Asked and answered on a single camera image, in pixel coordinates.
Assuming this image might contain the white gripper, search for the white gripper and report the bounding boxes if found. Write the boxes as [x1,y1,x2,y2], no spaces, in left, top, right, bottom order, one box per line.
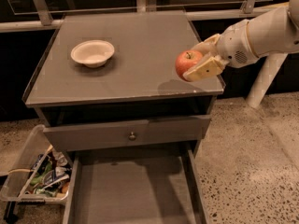
[183,20,258,82]

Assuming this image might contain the red apple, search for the red apple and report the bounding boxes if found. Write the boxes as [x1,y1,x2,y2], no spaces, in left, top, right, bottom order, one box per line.
[175,49,203,80]

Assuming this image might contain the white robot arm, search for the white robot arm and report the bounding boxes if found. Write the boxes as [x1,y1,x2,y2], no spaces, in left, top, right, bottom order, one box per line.
[183,0,299,82]

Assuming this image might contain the grey drawer cabinet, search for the grey drawer cabinet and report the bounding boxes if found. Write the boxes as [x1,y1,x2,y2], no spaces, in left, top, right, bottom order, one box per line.
[21,10,226,224]

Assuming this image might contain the round metal drawer knob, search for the round metal drawer knob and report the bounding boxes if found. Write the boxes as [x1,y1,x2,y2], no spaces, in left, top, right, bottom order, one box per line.
[128,132,136,141]

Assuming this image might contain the grey open middle drawer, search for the grey open middle drawer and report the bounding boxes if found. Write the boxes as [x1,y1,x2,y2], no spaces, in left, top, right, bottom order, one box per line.
[63,142,207,224]

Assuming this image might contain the grey top drawer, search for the grey top drawer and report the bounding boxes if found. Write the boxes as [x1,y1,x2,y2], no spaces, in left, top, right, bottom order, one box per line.
[44,115,210,151]

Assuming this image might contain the white diagonal pole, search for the white diagonal pole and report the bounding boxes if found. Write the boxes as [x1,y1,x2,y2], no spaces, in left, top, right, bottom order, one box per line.
[246,53,288,108]

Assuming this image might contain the metal railing with brackets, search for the metal railing with brackets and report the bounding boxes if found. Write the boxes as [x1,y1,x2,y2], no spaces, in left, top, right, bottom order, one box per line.
[0,0,289,34]

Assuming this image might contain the white paper bowl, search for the white paper bowl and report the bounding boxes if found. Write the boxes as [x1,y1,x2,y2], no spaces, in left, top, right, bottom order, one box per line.
[70,40,115,68]

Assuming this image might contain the snack packets in bin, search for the snack packets in bin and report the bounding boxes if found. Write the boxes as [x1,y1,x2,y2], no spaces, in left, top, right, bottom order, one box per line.
[20,146,72,199]

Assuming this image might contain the clear plastic bin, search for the clear plastic bin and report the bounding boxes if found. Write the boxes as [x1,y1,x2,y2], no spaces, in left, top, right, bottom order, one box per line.
[0,125,68,204]

